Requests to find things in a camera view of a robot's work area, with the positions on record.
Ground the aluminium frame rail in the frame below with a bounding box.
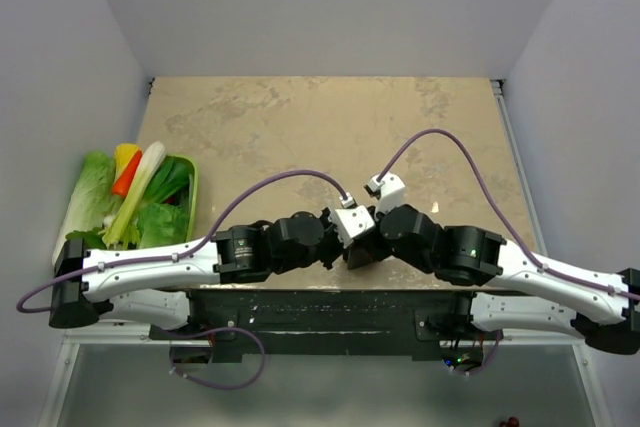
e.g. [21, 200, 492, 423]
[64, 77, 594, 348]

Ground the parsley leaf toy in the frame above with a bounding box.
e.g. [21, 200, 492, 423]
[65, 227, 107, 250]

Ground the green vegetable basket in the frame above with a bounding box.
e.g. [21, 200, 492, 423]
[162, 154, 199, 240]

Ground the black zip tool case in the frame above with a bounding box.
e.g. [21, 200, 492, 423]
[345, 239, 379, 270]

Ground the napa cabbage toy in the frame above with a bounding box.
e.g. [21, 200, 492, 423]
[51, 151, 116, 265]

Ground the yellow pepper toy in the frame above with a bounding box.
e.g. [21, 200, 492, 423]
[114, 143, 141, 180]

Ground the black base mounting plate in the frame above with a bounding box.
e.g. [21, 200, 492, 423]
[178, 289, 496, 362]

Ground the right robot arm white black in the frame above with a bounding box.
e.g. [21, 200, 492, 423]
[368, 204, 639, 355]

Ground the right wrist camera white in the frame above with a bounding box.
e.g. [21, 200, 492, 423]
[364, 172, 406, 216]

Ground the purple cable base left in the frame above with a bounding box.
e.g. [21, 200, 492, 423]
[168, 325, 269, 391]

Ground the dark green bok choy toy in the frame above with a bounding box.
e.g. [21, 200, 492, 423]
[139, 156, 193, 209]

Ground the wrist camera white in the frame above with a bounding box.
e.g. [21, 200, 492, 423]
[329, 194, 375, 248]
[364, 172, 406, 216]

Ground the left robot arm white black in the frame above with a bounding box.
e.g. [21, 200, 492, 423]
[49, 211, 344, 339]

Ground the white green leek toy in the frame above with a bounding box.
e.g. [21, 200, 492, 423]
[102, 141, 166, 247]

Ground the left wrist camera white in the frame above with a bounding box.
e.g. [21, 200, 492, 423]
[329, 194, 375, 248]

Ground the orange carrot toy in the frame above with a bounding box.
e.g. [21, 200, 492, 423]
[111, 151, 143, 198]

